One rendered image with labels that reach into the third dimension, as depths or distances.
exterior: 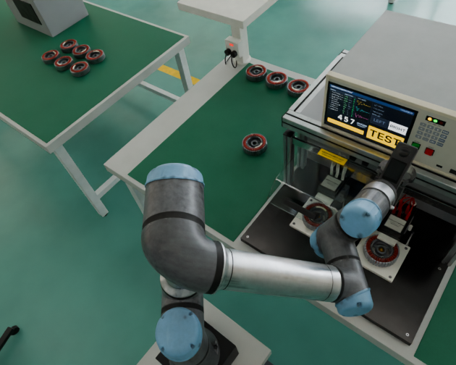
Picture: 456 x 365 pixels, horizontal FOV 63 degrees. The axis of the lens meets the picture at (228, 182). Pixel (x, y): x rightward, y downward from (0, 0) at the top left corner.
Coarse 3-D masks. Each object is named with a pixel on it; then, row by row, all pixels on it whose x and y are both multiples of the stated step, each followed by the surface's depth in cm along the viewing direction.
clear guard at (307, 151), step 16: (304, 144) 126; (320, 144) 125; (304, 160) 121; (320, 160) 121; (352, 160) 119; (288, 176) 118; (304, 176) 118; (320, 176) 117; (336, 176) 116; (352, 176) 115; (368, 176) 115; (272, 192) 119; (288, 192) 117; (304, 192) 114; (320, 192) 113; (336, 192) 113; (352, 192) 112; (288, 208) 117; (320, 208) 112; (336, 208) 109; (320, 224) 112
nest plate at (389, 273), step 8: (376, 232) 134; (360, 240) 133; (360, 248) 131; (400, 248) 129; (408, 248) 129; (360, 256) 129; (400, 256) 127; (368, 264) 127; (400, 264) 126; (376, 272) 125; (384, 272) 125; (392, 272) 124; (392, 280) 123
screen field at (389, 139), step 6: (372, 132) 111; (378, 132) 110; (384, 132) 108; (372, 138) 113; (378, 138) 111; (384, 138) 110; (390, 138) 108; (396, 138) 107; (402, 138) 106; (390, 144) 110; (396, 144) 109
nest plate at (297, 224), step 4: (292, 220) 141; (296, 220) 141; (300, 220) 141; (292, 224) 140; (296, 224) 140; (300, 224) 140; (296, 228) 139; (300, 228) 139; (304, 228) 138; (304, 232) 137; (308, 232) 137; (312, 232) 137; (308, 236) 137
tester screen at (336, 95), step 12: (336, 96) 110; (348, 96) 107; (360, 96) 105; (336, 108) 113; (348, 108) 110; (360, 108) 108; (372, 108) 105; (384, 108) 102; (396, 108) 100; (360, 120) 111; (396, 120) 103; (408, 120) 100; (396, 132) 106; (384, 144) 111
